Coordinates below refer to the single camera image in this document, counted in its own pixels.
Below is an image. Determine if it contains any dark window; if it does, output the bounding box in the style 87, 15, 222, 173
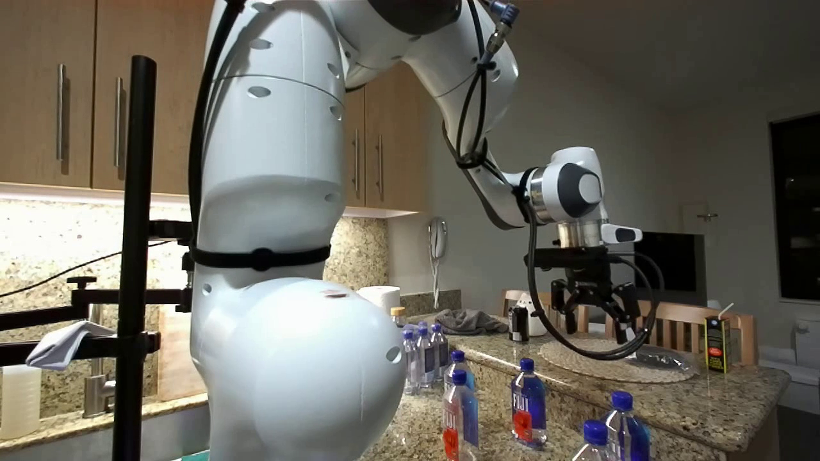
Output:
765, 110, 820, 302

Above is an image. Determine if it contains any juice carton with straw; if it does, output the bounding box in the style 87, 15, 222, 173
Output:
702, 301, 735, 376

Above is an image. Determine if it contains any red-blue label water bottle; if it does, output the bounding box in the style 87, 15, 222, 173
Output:
440, 366, 481, 461
507, 357, 551, 453

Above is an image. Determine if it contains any round woven placemat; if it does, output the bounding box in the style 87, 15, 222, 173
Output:
534, 333, 700, 388

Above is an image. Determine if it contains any black stand bracket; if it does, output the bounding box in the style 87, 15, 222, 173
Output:
149, 219, 196, 252

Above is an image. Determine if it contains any clear plastic bag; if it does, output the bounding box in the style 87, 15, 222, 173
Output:
627, 342, 696, 375

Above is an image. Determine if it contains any small blue-capped water bottle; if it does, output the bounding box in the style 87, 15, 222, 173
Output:
413, 320, 437, 394
428, 320, 454, 392
397, 329, 422, 394

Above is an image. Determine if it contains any metal cabinet handle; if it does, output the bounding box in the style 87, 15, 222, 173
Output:
110, 74, 128, 180
53, 61, 71, 177

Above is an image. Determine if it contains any black television screen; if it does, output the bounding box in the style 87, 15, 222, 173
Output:
634, 229, 710, 309

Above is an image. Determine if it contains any white crumpled cloth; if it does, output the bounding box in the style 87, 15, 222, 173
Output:
22, 317, 115, 373

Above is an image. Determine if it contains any small white appliance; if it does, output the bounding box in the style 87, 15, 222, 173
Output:
788, 315, 820, 373

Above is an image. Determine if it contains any clear blue-capped water bottle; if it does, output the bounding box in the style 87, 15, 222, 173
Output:
442, 350, 478, 398
601, 390, 652, 461
568, 419, 614, 461

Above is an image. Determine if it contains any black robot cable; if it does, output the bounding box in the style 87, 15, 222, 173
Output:
186, 0, 666, 364

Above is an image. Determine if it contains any grey crumpled cloth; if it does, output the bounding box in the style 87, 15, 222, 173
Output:
433, 309, 511, 338

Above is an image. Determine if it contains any dark labelled can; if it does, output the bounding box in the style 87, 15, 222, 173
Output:
507, 305, 530, 346

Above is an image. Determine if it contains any small metal cup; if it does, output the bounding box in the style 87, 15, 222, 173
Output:
81, 373, 118, 420

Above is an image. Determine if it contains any wooden slatted chair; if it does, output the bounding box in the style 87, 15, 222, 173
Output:
498, 288, 595, 338
634, 298, 761, 373

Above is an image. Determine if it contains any black vertical stand pole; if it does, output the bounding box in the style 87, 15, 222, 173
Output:
110, 55, 158, 461

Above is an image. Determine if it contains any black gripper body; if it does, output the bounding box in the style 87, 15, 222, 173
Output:
556, 262, 625, 302

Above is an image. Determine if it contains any white pillar candle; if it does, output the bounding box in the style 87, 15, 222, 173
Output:
0, 364, 44, 442

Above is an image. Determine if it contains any wooden cabinet door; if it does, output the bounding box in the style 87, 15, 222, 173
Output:
0, 0, 96, 189
363, 61, 433, 216
341, 84, 368, 214
88, 0, 215, 198

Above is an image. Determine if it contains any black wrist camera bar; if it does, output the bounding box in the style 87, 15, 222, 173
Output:
522, 243, 620, 269

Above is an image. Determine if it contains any white cat-shaped jar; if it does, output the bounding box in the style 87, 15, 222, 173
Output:
522, 293, 551, 342

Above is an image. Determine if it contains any black strap band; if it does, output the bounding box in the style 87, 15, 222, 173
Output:
179, 243, 333, 277

